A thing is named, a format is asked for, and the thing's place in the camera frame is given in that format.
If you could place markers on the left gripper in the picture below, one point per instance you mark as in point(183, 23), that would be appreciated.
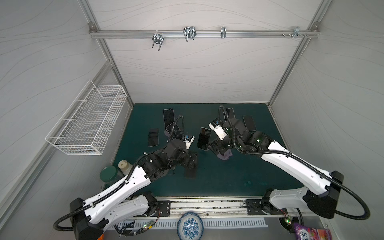
point(189, 160)

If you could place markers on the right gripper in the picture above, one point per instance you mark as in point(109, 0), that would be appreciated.
point(222, 147)

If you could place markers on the teal phone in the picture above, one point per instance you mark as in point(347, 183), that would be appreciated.
point(153, 137)
point(249, 123)
point(204, 138)

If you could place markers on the white phone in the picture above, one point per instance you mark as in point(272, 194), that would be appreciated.
point(231, 113)

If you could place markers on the black stand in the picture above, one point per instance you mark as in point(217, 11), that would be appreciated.
point(190, 173)

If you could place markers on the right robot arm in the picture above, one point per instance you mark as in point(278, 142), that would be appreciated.
point(321, 189)

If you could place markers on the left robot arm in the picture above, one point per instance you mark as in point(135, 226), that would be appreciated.
point(147, 169)

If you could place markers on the purple round stand front right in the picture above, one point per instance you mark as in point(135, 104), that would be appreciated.
point(225, 155)

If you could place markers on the purple phone middle left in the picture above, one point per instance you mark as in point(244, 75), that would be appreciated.
point(176, 132)

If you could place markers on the purple phone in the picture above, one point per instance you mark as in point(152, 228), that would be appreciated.
point(168, 116)
point(176, 132)

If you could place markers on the purple phone back left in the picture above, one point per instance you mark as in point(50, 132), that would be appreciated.
point(168, 116)

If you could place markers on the green table mat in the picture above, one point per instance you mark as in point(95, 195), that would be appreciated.
point(240, 175)

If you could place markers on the white bottle beige cap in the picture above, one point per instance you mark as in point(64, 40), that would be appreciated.
point(125, 167)

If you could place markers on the blue white ceramic bowl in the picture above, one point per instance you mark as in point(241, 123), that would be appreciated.
point(190, 227)

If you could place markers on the green cap clear jar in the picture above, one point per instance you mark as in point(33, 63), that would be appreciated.
point(110, 175)

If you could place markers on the purple snack bag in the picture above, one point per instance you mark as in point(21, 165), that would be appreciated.
point(307, 233)

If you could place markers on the metal clamp right of centre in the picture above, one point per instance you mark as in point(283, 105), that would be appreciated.
point(223, 32)

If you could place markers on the metal u-bolt clamp centre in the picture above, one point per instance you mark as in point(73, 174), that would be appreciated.
point(189, 33)

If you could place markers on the metal u-bolt clamp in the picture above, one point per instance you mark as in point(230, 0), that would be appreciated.
point(189, 33)
point(158, 39)

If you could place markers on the metal u-bolt clamp left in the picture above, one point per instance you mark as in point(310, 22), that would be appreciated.
point(158, 39)

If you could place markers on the aluminium cross bar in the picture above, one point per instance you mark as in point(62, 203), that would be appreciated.
point(201, 34)

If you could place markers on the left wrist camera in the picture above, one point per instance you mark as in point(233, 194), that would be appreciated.
point(189, 140)

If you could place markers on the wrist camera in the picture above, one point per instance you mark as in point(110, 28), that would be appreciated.
point(218, 129)
point(189, 140)

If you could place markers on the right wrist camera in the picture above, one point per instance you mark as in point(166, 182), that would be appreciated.
point(218, 129)

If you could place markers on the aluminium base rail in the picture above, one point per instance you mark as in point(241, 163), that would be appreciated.
point(210, 207)

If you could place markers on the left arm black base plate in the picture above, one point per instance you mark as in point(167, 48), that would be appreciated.
point(163, 209)

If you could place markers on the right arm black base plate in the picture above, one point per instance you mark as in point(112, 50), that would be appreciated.
point(256, 207)

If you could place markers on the white slotted cable duct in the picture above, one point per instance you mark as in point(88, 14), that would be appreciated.
point(218, 223)

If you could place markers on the white wire basket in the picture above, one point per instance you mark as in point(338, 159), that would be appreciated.
point(85, 127)

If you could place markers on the metal bracket far right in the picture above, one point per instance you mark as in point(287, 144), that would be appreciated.
point(296, 33)

